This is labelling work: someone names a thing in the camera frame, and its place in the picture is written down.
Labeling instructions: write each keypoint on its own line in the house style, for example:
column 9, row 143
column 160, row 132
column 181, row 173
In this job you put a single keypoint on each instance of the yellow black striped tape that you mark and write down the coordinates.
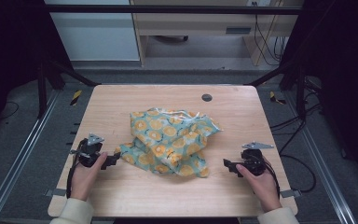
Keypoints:
column 273, row 97
column 76, row 97

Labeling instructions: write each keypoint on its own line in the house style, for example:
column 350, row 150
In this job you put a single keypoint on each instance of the grey round table grommet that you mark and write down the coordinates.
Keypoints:
column 207, row 97

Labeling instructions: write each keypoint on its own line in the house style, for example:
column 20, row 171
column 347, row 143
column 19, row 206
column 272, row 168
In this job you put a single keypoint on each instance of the person's left hand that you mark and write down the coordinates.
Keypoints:
column 84, row 179

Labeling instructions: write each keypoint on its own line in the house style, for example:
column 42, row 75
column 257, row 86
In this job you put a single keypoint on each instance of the grey metal table bracket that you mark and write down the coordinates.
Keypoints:
column 290, row 193
column 56, row 192

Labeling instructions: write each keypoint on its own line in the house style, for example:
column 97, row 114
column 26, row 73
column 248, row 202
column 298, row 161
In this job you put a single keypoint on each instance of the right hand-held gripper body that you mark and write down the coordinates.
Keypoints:
column 254, row 161

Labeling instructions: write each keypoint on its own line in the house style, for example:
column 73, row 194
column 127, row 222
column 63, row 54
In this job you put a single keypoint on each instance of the white cabinet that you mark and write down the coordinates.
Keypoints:
column 96, row 37

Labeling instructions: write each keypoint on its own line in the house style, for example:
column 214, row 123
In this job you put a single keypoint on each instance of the teal orange-print cloth bag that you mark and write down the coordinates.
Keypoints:
column 167, row 140

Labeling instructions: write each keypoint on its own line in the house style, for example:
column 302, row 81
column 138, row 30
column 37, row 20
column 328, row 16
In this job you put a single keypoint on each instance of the black metal frame stand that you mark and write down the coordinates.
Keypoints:
column 300, row 93
column 42, row 90

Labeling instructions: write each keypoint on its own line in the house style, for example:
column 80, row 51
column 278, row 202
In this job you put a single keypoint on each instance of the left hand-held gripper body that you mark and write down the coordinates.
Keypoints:
column 88, row 152

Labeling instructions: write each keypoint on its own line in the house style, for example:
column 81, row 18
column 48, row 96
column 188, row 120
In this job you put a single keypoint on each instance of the person's right hand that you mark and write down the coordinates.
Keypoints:
column 264, row 186

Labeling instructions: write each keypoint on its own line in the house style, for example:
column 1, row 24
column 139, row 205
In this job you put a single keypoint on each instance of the black horizontal frame bar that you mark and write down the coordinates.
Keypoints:
column 167, row 9

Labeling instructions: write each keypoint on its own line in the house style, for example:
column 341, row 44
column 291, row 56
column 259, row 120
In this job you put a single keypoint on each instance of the aluminium rail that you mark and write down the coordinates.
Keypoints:
column 320, row 171
column 18, row 155

